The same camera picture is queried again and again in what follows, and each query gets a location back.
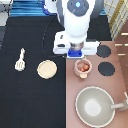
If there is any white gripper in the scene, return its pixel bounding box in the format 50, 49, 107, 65
53, 31, 100, 58

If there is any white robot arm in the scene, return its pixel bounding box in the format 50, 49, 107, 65
53, 0, 104, 58

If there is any cream round plate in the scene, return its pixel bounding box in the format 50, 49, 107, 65
37, 60, 57, 79

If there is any dark burner back right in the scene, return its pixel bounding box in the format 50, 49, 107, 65
97, 45, 111, 58

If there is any dark burner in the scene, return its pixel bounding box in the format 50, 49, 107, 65
97, 45, 111, 58
98, 62, 115, 76

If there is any dark burner front right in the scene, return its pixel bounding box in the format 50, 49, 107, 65
98, 62, 115, 76

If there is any pink toy kitchen counter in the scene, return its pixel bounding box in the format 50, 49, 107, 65
66, 41, 126, 128

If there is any black table mat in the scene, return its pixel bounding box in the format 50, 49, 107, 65
0, 14, 113, 128

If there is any grey sink faucet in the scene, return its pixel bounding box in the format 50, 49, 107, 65
111, 92, 128, 111

